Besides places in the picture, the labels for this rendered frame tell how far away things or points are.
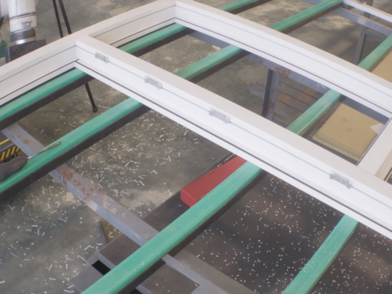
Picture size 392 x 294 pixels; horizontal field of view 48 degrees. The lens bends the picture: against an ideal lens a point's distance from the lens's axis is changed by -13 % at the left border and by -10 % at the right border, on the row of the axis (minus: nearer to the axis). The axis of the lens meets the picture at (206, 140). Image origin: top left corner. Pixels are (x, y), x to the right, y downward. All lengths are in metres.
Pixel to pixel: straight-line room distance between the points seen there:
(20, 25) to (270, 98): 0.84
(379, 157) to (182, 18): 0.86
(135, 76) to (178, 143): 1.30
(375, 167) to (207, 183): 0.51
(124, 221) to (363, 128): 0.97
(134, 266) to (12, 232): 1.32
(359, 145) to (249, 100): 1.39
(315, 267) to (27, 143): 0.70
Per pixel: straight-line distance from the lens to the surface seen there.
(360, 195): 0.93
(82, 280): 1.16
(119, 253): 1.16
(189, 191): 1.26
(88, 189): 0.98
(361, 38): 2.61
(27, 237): 2.03
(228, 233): 1.22
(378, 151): 1.01
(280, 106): 2.20
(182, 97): 1.07
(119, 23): 1.42
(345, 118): 1.65
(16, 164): 0.97
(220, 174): 1.32
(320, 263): 0.84
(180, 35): 1.56
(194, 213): 0.88
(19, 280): 1.89
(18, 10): 1.39
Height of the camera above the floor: 1.50
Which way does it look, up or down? 37 degrees down
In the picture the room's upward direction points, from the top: 6 degrees clockwise
